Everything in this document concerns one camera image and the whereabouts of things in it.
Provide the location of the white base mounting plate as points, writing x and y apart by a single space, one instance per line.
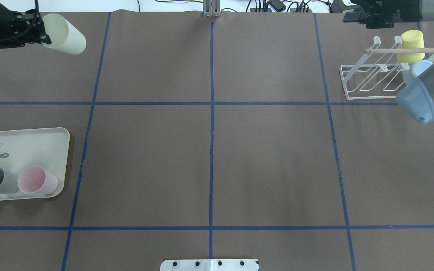
210 265

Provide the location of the light blue plastic cup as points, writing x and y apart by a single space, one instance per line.
415 70

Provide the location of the pink plastic cup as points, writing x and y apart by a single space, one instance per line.
37 180

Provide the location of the yellow plastic cup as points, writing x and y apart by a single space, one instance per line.
411 39

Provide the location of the pale cream plastic cup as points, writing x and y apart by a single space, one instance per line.
64 37

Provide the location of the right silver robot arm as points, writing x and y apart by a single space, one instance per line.
417 98

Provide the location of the white wire cup rack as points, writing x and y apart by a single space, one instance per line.
378 74

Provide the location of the pale green plastic tray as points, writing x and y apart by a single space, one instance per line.
45 147

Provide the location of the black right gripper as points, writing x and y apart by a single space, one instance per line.
401 12

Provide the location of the aluminium frame post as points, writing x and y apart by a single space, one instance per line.
211 8

